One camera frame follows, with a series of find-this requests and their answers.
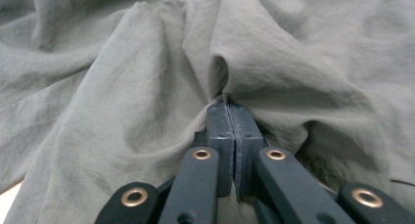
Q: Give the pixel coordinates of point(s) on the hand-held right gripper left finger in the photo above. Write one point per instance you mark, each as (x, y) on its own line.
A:
(220, 129)

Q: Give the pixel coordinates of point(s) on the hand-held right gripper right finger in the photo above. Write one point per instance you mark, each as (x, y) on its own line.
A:
(248, 132)

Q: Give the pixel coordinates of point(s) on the olive green pants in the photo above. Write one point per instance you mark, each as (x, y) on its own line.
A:
(130, 87)

